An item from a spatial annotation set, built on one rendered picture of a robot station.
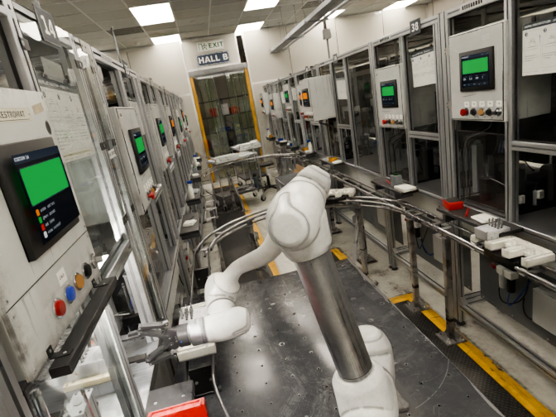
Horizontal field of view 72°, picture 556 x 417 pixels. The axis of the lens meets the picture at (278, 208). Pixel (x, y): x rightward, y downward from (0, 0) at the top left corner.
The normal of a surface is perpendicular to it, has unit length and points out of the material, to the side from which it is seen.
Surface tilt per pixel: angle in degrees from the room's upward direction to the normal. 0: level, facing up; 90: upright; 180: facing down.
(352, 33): 90
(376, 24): 90
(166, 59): 90
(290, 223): 84
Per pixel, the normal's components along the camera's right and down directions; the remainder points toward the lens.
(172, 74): 0.18, 0.24
